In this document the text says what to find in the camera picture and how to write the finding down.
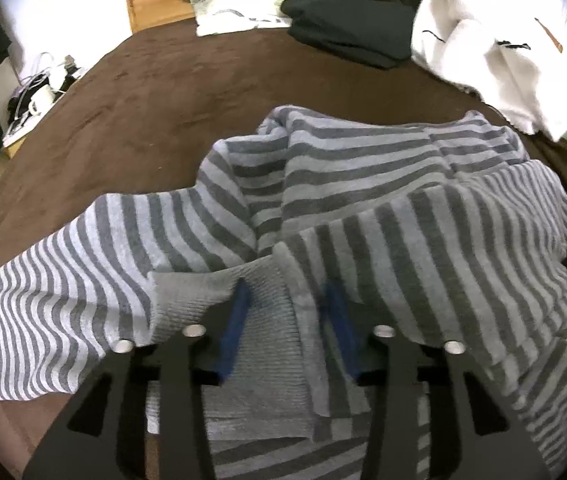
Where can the black garment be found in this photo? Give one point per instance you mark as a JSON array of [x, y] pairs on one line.
[[353, 25]]

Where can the wooden chair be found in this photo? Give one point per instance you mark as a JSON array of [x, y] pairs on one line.
[[548, 35]]

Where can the white mug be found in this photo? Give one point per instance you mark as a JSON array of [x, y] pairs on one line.
[[41, 99]]

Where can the white fleece garment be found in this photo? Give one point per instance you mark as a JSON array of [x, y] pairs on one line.
[[503, 75]]

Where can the brown blanket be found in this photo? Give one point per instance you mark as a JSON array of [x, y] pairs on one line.
[[128, 110]]

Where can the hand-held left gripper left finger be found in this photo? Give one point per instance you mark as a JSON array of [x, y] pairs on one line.
[[231, 330]]

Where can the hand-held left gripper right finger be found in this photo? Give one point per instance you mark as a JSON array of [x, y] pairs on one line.
[[341, 330]]

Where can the grey striped hoodie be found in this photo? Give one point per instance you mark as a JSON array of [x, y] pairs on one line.
[[363, 185]]

